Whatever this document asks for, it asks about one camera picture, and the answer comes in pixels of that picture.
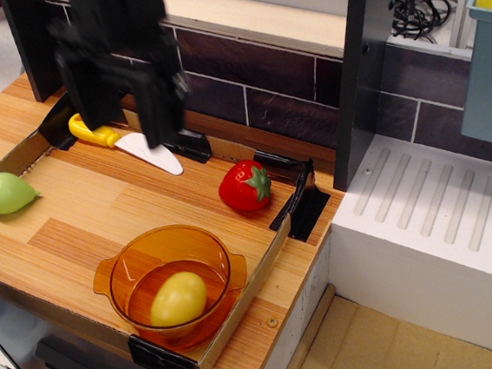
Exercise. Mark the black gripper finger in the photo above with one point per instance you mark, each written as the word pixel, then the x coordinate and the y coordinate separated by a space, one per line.
pixel 160 103
pixel 95 99

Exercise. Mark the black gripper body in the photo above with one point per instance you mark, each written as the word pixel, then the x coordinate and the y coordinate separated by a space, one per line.
pixel 97 30

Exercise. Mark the yellow plastic potato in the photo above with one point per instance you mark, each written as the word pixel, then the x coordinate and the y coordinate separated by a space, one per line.
pixel 182 298

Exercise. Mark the cardboard fence with black tape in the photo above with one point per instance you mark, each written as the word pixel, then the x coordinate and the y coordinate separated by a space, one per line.
pixel 94 201

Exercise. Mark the orange transparent pot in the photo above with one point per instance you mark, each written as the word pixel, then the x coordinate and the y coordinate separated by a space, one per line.
pixel 134 276

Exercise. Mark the red plastic strawberry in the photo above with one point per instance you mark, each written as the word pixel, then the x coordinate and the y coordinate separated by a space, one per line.
pixel 246 186

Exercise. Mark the green plastic pear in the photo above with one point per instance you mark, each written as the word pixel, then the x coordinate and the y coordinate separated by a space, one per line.
pixel 15 193

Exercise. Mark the white toy sink drainboard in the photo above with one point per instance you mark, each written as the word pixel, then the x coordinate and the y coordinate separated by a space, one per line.
pixel 412 238

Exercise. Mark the yellow handled white toy knife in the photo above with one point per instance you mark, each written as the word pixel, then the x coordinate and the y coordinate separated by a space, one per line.
pixel 133 143

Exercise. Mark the dark grey vertical post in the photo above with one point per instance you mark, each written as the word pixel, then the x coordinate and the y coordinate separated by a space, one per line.
pixel 368 26

